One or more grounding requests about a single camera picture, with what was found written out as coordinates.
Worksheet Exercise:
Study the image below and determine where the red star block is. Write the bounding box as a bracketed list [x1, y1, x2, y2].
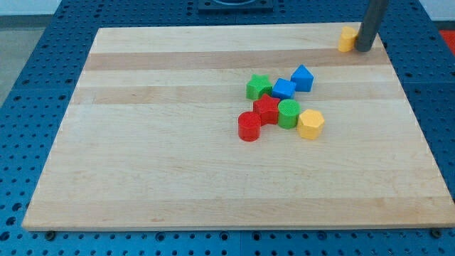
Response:
[252, 94, 281, 126]

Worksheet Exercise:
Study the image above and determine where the green star block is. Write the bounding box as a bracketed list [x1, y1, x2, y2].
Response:
[246, 74, 272, 100]

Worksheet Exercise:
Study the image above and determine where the yellow hexagon block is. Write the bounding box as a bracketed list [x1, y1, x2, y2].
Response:
[297, 109, 325, 140]

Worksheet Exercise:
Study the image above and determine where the red cylinder block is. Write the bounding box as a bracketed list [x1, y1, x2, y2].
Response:
[237, 112, 262, 142]

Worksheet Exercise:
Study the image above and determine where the green cylinder block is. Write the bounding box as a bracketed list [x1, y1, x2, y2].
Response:
[278, 99, 301, 129]

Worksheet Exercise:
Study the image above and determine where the blue cube block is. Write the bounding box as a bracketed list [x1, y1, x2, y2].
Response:
[272, 78, 296, 100]

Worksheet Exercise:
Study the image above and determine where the wooden board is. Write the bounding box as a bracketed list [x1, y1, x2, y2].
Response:
[22, 23, 454, 232]

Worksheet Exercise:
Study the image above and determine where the blue pentagon block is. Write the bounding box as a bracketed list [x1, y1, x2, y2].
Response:
[291, 65, 314, 92]

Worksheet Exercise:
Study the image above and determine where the yellow block at board corner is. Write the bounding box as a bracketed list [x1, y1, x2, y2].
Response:
[338, 26, 358, 53]

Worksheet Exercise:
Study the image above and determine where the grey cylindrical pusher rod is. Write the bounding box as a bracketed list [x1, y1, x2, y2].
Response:
[355, 0, 390, 53]

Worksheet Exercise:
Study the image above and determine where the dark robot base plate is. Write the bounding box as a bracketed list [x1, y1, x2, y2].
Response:
[197, 0, 274, 12]

